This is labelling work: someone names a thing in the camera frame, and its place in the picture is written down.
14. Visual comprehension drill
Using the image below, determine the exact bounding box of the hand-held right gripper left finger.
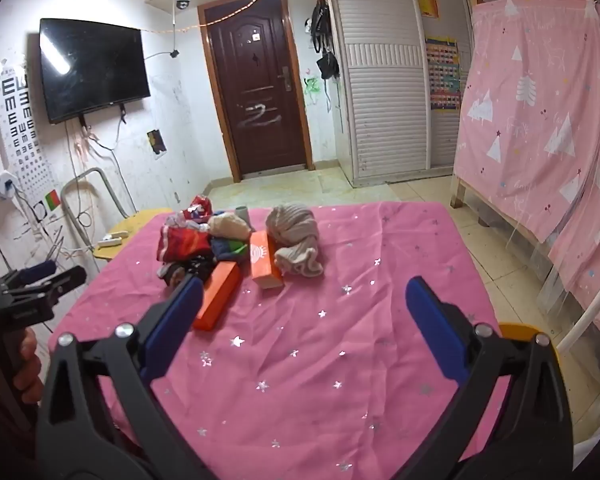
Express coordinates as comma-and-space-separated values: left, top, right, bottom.
35, 274, 216, 480

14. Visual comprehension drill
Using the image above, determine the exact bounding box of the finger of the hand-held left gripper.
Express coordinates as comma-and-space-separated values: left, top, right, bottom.
27, 265, 88, 307
0, 259, 60, 292

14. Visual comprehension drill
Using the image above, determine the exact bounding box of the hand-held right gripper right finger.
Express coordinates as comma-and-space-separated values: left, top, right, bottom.
387, 275, 576, 480

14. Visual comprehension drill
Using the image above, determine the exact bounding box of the long orange box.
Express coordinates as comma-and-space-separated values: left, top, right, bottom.
192, 260, 242, 332

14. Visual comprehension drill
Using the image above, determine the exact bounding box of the yellow plastic bin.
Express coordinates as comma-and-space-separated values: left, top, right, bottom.
497, 322, 561, 361

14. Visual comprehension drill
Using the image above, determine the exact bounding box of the beige wad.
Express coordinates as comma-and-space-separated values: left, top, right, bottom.
207, 212, 254, 241

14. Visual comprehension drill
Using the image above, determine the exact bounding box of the person's left hand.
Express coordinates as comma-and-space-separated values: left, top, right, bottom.
12, 329, 45, 404

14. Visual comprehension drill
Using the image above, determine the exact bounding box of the yellow round stool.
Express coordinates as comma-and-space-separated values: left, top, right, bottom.
92, 208, 173, 261

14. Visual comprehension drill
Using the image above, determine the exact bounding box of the orange box with white label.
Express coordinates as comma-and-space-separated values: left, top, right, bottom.
249, 230, 285, 290

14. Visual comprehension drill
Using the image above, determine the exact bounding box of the pink star-print tablecloth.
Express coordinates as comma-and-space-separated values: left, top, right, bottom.
47, 201, 511, 480

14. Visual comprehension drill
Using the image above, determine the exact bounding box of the red white snack packet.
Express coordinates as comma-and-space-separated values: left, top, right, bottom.
187, 195, 214, 221

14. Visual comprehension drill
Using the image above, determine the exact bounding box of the eye chart poster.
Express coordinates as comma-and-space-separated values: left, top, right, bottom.
0, 60, 63, 226

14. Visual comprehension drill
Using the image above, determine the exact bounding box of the beige knitted sock bundle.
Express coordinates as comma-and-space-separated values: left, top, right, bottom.
265, 203, 325, 278

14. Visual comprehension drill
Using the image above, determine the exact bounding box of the white slatted chair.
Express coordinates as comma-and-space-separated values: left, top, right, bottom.
555, 260, 600, 361

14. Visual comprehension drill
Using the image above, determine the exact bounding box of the black flat television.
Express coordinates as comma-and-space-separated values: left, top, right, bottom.
39, 18, 152, 125

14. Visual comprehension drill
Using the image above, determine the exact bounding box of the pink tree-print curtain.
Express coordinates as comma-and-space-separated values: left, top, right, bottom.
452, 0, 600, 343

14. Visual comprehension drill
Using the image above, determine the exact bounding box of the white louvred wardrobe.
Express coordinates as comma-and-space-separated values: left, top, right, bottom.
325, 0, 481, 186

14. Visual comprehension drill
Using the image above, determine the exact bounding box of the colourful grid chart poster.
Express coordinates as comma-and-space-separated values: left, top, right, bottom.
425, 35, 462, 112

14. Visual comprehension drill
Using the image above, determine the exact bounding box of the dark brown door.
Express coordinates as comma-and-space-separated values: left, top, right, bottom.
198, 0, 315, 183

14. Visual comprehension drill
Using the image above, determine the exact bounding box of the small black hanging bag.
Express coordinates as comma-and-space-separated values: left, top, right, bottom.
316, 51, 341, 81

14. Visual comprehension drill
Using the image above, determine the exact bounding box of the white wall charger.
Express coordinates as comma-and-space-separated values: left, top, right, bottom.
0, 172, 21, 204

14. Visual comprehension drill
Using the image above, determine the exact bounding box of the grey metal chair frame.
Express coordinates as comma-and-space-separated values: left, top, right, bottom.
60, 167, 137, 256

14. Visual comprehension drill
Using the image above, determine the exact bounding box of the string light cable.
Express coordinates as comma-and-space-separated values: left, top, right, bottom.
140, 0, 281, 37

